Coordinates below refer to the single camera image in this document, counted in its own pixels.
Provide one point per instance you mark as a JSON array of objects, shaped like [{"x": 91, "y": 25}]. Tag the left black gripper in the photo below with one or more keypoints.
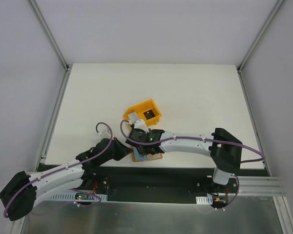
[{"x": 120, "y": 150}]

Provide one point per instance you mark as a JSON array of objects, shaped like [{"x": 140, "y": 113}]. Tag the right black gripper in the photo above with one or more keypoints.
[{"x": 138, "y": 146}]

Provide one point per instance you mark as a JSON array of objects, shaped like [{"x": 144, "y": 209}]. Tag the orange leather card holder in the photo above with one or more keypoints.
[{"x": 137, "y": 157}]

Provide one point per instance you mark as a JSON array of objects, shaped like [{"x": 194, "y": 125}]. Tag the yellow plastic bin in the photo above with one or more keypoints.
[{"x": 147, "y": 110}]

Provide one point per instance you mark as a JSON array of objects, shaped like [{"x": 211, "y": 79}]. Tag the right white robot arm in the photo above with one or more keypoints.
[{"x": 221, "y": 146}]

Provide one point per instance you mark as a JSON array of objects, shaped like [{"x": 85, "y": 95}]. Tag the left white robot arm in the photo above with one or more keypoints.
[{"x": 26, "y": 190}]

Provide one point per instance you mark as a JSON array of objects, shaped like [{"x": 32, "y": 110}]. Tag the grey credit card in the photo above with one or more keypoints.
[{"x": 133, "y": 117}]

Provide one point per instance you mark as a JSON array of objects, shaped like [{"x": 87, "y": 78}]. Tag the black credit card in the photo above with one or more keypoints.
[{"x": 149, "y": 114}]

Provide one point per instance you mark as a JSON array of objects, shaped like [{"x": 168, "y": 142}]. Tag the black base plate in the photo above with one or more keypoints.
[{"x": 155, "y": 185}]

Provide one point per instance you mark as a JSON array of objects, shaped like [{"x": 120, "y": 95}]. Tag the left white cable duct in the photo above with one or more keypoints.
[{"x": 74, "y": 196}]

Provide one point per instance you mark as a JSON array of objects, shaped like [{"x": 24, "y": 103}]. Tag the white cable duct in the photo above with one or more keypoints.
[
  {"x": 204, "y": 200},
  {"x": 74, "y": 196}
]

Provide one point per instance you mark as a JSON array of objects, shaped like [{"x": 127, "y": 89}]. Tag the right white cable duct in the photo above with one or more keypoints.
[{"x": 204, "y": 200}]

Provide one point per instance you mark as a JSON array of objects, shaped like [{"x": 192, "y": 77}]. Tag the left aluminium frame post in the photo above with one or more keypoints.
[{"x": 48, "y": 34}]

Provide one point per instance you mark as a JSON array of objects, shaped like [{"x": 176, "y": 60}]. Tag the aluminium frame post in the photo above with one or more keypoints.
[
  {"x": 48, "y": 34},
  {"x": 261, "y": 33}
]

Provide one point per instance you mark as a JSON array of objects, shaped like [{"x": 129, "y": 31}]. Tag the right aluminium rail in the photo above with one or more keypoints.
[{"x": 260, "y": 186}]

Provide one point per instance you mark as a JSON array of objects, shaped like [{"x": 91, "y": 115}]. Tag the right aluminium frame post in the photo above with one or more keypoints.
[{"x": 261, "y": 33}]

